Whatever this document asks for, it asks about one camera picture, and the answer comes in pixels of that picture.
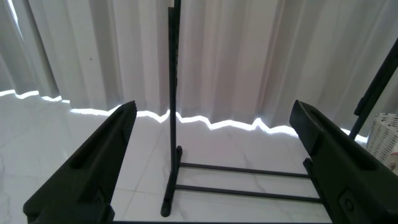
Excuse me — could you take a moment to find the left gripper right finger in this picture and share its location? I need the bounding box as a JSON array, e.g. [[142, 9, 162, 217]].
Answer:
[[289, 99, 398, 224]]

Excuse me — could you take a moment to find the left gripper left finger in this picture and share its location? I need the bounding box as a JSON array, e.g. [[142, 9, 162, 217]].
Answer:
[[22, 100, 138, 224]]

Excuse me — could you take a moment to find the white laundry basket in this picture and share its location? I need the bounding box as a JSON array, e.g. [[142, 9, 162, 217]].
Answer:
[[366, 112, 398, 175]]

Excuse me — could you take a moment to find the black clothes rack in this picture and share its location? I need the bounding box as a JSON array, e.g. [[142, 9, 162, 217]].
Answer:
[[160, 0, 398, 218]]

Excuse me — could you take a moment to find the white curtain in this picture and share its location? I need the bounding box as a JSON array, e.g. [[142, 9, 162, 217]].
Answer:
[[0, 0, 398, 138]]

